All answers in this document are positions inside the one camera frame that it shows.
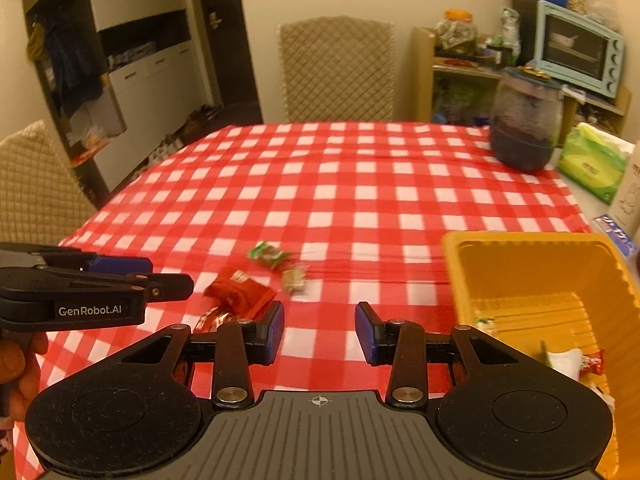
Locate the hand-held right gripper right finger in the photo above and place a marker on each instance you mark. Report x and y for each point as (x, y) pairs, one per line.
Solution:
(365, 332)

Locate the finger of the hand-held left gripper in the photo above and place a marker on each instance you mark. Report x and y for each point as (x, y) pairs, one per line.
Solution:
(170, 287)
(122, 264)

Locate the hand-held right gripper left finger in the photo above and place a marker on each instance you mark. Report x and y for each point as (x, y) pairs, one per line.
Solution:
(274, 332)

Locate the small red candy packet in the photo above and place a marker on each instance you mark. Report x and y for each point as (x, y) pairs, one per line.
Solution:
(215, 319)

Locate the clear snack packet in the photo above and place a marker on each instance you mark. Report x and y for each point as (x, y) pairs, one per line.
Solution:
(295, 280)

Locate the small green snack packet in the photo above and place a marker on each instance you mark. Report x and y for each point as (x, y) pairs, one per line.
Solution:
(267, 255)

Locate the yellow plastic tray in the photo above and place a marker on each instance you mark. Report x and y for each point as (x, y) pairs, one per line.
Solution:
(530, 280)

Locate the long green snack strip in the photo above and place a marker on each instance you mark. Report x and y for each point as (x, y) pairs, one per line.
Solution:
(565, 362)

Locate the red gold-print snack packet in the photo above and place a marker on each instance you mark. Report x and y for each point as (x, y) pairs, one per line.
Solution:
(592, 362)

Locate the person's left hand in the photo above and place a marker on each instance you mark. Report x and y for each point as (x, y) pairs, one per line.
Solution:
(22, 375)

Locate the quilted beige chair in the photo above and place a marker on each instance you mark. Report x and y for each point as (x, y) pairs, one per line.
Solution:
(335, 70)
(35, 185)

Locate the red checked tablecloth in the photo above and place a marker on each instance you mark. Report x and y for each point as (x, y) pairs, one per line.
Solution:
(350, 200)

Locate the red patterned sleeve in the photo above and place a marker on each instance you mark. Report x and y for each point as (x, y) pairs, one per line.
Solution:
(4, 435)

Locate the row of shoes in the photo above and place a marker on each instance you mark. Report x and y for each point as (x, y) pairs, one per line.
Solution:
(195, 120)

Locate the white cabinet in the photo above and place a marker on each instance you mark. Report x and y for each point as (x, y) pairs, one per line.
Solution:
(150, 85)

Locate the hanging dark clothing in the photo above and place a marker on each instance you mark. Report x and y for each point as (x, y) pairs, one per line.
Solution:
(65, 60)

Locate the dark wooden door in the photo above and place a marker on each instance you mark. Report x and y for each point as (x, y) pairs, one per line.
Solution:
(225, 60)

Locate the dark glass jar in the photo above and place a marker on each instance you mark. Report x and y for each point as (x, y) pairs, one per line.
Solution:
(525, 125)

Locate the wooden shelf unit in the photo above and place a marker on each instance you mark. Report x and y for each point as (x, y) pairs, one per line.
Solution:
(422, 75)

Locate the blue white flat packet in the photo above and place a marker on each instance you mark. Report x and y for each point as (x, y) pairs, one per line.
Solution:
(615, 232)

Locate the green tissue pack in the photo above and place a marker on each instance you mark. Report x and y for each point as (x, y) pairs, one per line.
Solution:
(595, 160)

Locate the white thermos bottle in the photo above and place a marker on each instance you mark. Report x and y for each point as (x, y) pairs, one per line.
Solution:
(629, 195)

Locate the orange-lid plastic jar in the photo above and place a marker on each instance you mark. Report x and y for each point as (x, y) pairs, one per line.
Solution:
(455, 35)

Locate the green white bag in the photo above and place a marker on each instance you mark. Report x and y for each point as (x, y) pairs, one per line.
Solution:
(509, 25)

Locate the black box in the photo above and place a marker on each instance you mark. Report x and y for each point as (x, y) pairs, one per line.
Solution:
(522, 15)

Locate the blue toaster oven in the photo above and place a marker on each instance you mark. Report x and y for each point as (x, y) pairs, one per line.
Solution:
(575, 45)

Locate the clear plastic bag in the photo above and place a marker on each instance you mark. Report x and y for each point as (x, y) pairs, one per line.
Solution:
(605, 10)

